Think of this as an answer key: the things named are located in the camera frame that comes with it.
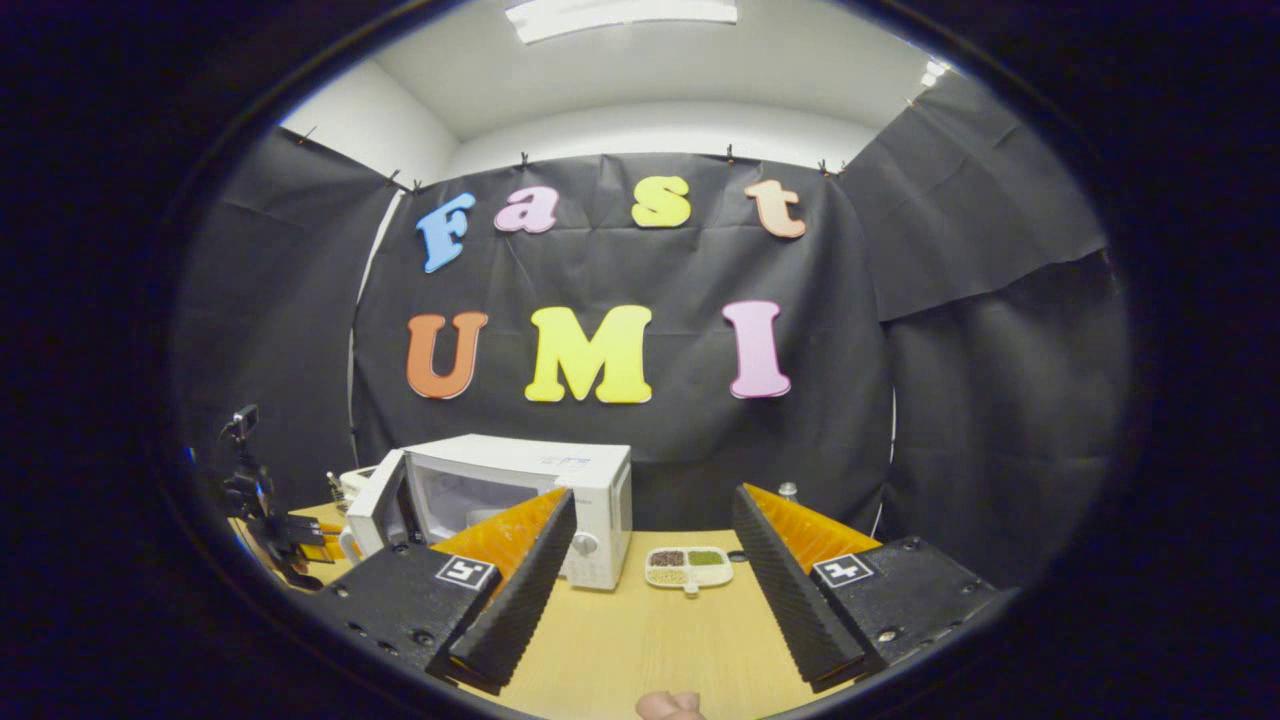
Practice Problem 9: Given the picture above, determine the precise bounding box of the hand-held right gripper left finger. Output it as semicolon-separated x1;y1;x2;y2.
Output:
285;486;578;696

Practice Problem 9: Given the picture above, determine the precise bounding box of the white divided dish of beans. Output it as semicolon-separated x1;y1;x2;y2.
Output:
644;546;735;599

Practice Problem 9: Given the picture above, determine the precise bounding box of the white microwave oven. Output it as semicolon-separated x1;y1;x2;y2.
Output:
344;433;635;592

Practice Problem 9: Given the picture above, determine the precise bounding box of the long ceiling light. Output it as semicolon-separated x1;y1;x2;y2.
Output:
504;0;740;45

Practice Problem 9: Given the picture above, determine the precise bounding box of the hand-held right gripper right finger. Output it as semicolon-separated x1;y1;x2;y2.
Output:
734;483;1018;694

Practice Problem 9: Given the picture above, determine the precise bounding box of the white toaster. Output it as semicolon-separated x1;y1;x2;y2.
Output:
333;465;382;503

